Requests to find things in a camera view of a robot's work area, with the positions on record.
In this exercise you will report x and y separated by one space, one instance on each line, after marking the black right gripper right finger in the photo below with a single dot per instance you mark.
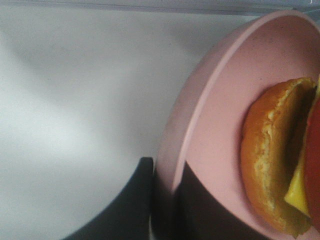
200 216

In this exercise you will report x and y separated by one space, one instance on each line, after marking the pink round plate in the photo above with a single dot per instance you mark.
205 126

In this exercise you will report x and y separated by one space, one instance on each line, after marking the burger with cheese and lettuce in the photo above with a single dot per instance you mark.
272 154

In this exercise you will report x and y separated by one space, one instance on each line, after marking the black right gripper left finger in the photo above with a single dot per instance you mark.
127 217

